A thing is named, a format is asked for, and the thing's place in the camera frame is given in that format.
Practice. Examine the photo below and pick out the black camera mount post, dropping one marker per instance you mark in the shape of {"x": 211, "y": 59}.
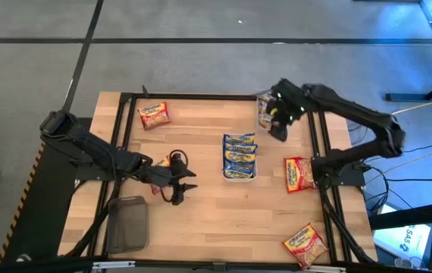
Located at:
{"x": 144, "y": 91}

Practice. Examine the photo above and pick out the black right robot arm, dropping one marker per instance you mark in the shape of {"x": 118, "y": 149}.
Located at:
{"x": 352, "y": 108}

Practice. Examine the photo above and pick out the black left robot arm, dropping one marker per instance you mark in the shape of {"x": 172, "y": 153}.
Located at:
{"x": 98, "y": 151}

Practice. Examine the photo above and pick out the red Maruchan ramen pack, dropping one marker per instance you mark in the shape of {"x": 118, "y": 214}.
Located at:
{"x": 163, "y": 162}
{"x": 154, "y": 115}
{"x": 306, "y": 246}
{"x": 299, "y": 174}

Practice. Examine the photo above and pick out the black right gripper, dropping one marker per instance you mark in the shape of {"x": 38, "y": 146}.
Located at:
{"x": 290, "y": 102}

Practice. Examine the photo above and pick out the silver metal bracket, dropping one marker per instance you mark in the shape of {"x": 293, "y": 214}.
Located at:
{"x": 329, "y": 269}
{"x": 113, "y": 265}

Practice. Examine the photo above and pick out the black small camera mount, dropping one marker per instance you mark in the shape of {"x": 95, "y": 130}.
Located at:
{"x": 218, "y": 267}

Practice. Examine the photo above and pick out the white printed sign board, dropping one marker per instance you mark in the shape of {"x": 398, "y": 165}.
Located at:
{"x": 401, "y": 242}

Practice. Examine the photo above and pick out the pale-edged Maruchan ramen pack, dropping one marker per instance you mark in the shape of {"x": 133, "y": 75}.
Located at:
{"x": 265, "y": 121}
{"x": 264, "y": 104}

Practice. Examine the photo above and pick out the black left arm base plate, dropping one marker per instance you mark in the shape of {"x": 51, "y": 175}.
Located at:
{"x": 87, "y": 176}

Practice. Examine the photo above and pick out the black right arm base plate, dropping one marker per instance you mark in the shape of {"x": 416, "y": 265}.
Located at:
{"x": 352, "y": 180}

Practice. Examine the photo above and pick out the black aluminium table frame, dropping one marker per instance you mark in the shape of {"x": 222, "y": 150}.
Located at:
{"x": 178, "y": 97}

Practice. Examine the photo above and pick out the white plastic bin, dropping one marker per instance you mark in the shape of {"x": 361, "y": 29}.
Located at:
{"x": 238, "y": 181}

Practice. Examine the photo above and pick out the clear plastic bin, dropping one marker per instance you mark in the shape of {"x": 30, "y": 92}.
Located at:
{"x": 263, "y": 130}

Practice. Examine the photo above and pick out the grey and black desk frame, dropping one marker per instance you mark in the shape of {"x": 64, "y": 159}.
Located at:
{"x": 409, "y": 97}

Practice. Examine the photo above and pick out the black stand bar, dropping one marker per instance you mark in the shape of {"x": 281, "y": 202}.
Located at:
{"x": 409, "y": 215}

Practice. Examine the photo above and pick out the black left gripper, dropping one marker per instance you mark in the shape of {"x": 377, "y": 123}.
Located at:
{"x": 163, "y": 176}

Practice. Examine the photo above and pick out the black hazard-striped floor mat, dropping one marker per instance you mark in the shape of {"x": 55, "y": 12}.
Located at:
{"x": 30, "y": 227}

